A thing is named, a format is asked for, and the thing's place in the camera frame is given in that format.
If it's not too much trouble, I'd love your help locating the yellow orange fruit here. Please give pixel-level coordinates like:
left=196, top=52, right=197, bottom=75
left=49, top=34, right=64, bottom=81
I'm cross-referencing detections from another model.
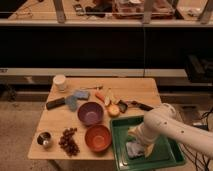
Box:
left=107, top=104, right=120, bottom=117

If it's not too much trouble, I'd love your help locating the white cup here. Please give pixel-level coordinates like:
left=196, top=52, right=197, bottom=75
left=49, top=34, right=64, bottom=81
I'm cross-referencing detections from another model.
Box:
left=53, top=74, right=67, bottom=91

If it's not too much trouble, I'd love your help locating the orange carrot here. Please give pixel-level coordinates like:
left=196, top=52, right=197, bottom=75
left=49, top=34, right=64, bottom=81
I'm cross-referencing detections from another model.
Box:
left=95, top=91, right=105, bottom=103

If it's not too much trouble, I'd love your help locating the grey towel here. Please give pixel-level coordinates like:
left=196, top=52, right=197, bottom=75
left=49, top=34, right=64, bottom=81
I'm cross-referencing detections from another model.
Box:
left=126, top=140, right=144, bottom=159

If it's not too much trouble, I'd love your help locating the black rectangular block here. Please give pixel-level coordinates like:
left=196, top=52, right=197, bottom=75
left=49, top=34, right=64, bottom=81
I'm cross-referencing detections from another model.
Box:
left=46, top=98, right=65, bottom=110

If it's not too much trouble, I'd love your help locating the black handled tool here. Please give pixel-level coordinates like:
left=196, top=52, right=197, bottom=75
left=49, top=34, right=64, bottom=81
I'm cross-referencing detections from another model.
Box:
left=117, top=100, right=152, bottom=113

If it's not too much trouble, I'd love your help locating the green plastic tray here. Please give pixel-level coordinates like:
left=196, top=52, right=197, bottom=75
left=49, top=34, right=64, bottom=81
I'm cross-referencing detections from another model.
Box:
left=110, top=116, right=185, bottom=171

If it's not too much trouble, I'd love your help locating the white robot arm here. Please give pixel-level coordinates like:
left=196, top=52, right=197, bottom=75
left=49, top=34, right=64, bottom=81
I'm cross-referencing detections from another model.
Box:
left=128, top=103, right=213, bottom=159

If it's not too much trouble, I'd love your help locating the blue sponge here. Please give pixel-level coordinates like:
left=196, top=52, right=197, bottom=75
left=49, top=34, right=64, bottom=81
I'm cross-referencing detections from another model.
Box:
left=73, top=90, right=90, bottom=100

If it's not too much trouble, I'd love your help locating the purple bowl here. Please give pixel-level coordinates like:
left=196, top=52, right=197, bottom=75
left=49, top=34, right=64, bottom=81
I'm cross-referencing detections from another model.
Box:
left=77, top=102, right=104, bottom=126

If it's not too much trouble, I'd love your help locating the red bowl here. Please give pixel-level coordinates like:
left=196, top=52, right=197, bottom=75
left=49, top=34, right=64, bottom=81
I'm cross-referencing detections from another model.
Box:
left=85, top=124, right=112, bottom=152

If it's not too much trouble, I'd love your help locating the bunch of dark grapes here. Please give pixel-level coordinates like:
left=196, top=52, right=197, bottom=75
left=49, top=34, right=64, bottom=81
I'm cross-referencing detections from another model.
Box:
left=59, top=128, right=80, bottom=156

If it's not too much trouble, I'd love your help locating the wooden table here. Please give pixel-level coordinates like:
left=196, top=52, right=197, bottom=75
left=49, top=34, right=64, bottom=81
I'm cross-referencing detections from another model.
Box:
left=28, top=78, right=161, bottom=161

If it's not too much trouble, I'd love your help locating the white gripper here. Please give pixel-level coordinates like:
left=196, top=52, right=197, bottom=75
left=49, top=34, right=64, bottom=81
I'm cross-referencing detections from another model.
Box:
left=128, top=124, right=155, bottom=157

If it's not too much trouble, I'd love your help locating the small metal cup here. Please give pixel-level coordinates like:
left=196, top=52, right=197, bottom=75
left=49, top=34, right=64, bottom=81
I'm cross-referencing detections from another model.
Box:
left=37, top=132, right=52, bottom=148

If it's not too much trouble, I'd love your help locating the black box at right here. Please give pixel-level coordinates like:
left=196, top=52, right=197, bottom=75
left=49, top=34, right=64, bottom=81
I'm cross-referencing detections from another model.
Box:
left=185, top=55, right=213, bottom=83

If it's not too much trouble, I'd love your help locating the apple slice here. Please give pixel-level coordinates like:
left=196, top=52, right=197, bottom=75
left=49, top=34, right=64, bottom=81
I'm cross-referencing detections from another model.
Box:
left=104, top=96, right=111, bottom=106

